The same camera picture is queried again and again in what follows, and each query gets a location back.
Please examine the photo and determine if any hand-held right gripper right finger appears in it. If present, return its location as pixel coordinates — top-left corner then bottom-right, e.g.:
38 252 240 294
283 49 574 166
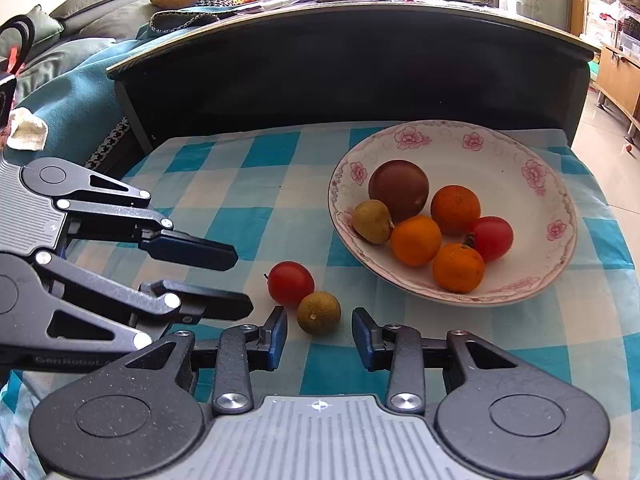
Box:
351 307 546 415

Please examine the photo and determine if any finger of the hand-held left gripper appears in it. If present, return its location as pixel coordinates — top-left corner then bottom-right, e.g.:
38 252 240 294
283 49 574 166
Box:
32 251 254 356
54 172 240 272

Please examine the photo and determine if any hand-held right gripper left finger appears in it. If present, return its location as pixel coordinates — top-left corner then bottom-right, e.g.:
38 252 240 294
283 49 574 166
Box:
100 306 289 415

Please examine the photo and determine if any brown longan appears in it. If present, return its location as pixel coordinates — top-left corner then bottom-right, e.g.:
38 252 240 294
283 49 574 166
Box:
352 199 395 246
296 291 342 336

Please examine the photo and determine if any red cherry tomato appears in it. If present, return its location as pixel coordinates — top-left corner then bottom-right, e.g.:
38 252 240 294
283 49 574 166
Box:
467 216 514 264
267 261 316 307

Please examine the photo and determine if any small orange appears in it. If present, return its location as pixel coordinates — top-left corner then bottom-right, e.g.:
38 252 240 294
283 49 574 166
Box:
390 215 443 268
432 243 486 294
430 185 482 237

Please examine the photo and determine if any dark purple tomato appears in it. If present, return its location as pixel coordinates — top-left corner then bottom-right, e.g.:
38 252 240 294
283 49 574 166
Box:
368 159 431 223

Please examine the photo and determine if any white floral plate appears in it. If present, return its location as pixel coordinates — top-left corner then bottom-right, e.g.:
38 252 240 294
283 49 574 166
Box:
328 120 578 307

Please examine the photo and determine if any white crumpled cloth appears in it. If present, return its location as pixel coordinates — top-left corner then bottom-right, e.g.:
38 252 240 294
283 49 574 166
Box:
6 107 49 151

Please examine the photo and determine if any blue checkered tablecloth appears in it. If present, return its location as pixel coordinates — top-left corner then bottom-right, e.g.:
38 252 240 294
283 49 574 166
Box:
0 120 640 480

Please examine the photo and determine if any teal blanket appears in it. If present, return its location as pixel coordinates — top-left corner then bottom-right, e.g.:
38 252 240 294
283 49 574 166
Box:
12 22 156 173

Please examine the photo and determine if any grey sofa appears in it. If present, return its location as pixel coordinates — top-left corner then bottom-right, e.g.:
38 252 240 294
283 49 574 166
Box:
0 0 251 78

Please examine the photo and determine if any dark coffee table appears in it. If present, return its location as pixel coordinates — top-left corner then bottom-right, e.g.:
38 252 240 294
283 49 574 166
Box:
106 0 601 153

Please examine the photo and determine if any wooden television stand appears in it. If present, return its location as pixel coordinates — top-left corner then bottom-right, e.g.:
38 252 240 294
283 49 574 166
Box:
595 45 640 133

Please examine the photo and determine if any white storage shelf unit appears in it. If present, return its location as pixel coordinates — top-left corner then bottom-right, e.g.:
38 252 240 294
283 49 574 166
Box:
582 0 640 61

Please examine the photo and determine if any black bag strap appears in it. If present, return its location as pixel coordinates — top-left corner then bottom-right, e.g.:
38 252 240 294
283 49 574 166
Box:
0 15 37 77

